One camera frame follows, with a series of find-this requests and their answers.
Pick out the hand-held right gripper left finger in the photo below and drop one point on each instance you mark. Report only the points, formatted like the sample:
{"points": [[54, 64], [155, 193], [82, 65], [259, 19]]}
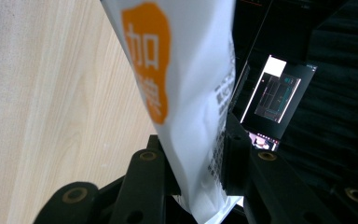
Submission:
{"points": [[144, 186]]}

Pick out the small lit screen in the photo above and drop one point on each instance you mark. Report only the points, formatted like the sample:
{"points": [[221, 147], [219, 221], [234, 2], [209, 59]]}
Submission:
{"points": [[264, 143]]}

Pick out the large computer monitor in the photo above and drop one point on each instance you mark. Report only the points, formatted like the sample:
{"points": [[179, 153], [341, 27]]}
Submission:
{"points": [[276, 96]]}

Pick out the blue and white bag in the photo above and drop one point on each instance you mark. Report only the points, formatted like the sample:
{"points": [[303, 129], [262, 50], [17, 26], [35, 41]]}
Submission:
{"points": [[195, 93]]}

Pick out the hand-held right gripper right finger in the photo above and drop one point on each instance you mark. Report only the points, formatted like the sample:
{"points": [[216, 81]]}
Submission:
{"points": [[239, 161]]}

